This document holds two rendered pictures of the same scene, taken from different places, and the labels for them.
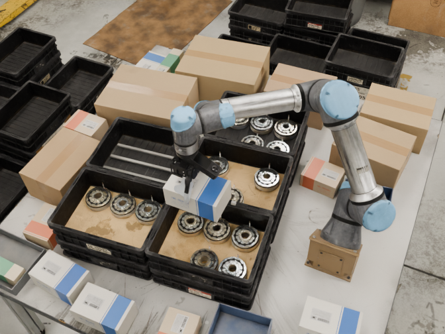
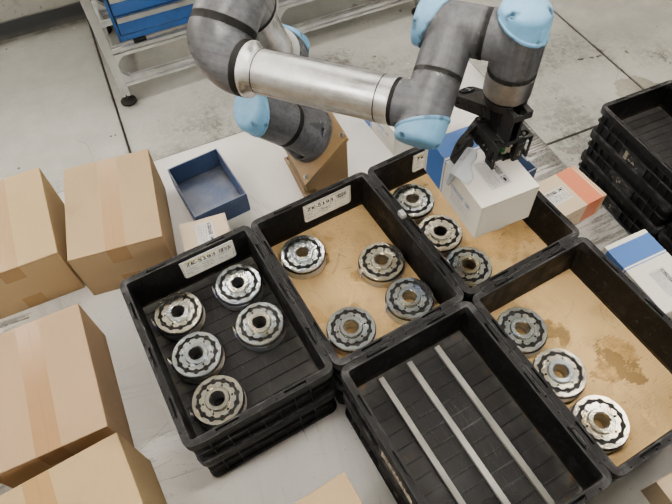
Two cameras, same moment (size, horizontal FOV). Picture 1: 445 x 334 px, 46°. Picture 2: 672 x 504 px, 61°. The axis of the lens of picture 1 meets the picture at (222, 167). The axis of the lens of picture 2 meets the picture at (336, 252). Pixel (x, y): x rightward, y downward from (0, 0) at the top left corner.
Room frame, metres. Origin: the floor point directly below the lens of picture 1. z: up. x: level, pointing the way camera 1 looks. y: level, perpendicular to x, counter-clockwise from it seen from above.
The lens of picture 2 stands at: (1.83, 0.38, 1.93)
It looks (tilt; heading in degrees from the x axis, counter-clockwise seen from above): 56 degrees down; 223
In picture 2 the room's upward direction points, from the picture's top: 4 degrees counter-clockwise
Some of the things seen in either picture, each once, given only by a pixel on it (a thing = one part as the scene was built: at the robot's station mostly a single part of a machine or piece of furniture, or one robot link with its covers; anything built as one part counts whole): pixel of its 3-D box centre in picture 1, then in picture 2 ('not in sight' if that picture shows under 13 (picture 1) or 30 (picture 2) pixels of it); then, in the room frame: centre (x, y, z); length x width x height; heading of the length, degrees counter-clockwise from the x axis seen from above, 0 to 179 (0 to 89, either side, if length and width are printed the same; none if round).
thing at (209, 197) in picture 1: (197, 192); (477, 176); (1.11, 0.09, 1.09); 0.20 x 0.12 x 0.09; 63
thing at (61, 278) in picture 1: (61, 278); not in sight; (0.99, 0.64, 0.75); 0.20 x 0.12 x 0.09; 58
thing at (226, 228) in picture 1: (216, 228); (439, 232); (1.11, 0.03, 0.86); 0.10 x 0.10 x 0.01
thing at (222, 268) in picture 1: (232, 269); not in sight; (0.93, -0.02, 0.86); 0.10 x 0.10 x 0.01
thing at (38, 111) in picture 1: (39, 137); not in sight; (2.12, 1.04, 0.37); 0.40 x 0.30 x 0.45; 153
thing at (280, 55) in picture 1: (296, 74); not in sight; (2.62, -0.51, 0.31); 0.40 x 0.30 x 0.34; 63
